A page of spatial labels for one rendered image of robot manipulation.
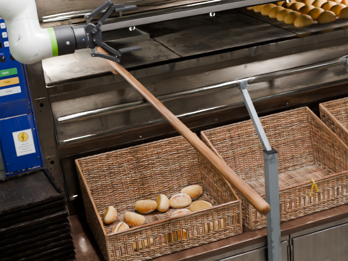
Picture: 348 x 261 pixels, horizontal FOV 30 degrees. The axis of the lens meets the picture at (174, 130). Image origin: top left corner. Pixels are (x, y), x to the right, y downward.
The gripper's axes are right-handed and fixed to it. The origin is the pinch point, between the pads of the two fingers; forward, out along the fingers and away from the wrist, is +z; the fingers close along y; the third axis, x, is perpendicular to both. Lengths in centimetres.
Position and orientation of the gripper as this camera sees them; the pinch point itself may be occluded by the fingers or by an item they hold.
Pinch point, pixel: (134, 27)
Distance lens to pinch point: 213.3
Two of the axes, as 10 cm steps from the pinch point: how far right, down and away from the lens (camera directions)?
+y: 1.0, 9.2, 3.8
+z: 9.4, -2.1, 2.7
